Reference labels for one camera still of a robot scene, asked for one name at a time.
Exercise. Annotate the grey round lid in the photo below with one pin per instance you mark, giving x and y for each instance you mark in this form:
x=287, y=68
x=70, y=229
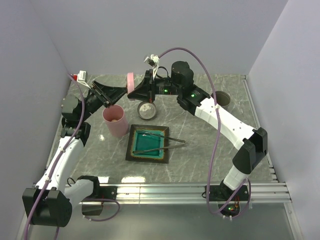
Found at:
x=146, y=110

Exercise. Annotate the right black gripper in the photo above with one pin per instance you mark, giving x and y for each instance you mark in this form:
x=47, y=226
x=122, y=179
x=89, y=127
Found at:
x=143, y=91

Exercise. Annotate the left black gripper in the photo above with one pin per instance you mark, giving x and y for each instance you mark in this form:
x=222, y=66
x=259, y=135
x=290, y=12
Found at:
x=107, y=95

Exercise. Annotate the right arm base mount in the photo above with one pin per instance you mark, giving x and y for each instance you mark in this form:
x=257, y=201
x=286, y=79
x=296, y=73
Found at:
x=231, y=203

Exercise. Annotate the square black teal plate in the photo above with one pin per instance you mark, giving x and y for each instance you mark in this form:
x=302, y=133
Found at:
x=161, y=157

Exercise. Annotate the metal tongs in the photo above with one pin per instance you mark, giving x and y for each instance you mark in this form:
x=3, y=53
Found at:
x=148, y=142

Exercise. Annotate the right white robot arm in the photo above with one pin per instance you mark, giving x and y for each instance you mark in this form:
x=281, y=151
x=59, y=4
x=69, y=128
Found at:
x=251, y=143

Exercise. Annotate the grey cylindrical container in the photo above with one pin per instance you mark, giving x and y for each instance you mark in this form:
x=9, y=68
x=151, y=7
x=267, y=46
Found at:
x=223, y=99

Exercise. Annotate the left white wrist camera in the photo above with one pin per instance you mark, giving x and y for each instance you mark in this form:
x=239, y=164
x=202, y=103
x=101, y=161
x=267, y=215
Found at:
x=81, y=77

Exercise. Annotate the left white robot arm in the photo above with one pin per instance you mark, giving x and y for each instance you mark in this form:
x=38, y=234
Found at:
x=50, y=202

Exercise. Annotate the aluminium front rail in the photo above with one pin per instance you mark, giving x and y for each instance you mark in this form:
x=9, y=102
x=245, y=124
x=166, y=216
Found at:
x=177, y=211

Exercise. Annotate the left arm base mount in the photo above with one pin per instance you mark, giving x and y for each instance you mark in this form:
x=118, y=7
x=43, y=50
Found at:
x=96, y=209

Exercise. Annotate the pink round lid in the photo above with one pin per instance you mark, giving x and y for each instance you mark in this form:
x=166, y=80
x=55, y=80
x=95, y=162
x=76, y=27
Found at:
x=130, y=82

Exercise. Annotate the pink cylindrical container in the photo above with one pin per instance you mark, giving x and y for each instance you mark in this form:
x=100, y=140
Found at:
x=120, y=128

